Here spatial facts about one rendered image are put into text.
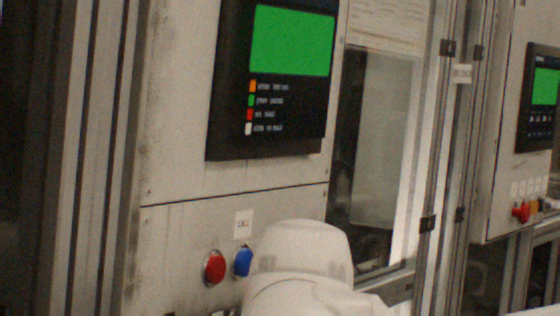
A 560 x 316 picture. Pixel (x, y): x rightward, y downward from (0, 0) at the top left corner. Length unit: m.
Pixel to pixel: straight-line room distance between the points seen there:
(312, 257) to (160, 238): 0.14
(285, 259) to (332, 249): 0.05
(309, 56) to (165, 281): 0.31
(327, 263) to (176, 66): 0.23
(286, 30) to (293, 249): 0.24
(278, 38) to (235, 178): 0.15
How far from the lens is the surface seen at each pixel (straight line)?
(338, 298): 1.02
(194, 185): 1.17
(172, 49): 1.10
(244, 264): 1.27
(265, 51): 1.21
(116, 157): 1.06
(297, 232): 1.15
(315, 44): 1.32
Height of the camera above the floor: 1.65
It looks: 6 degrees down
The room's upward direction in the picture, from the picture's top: 6 degrees clockwise
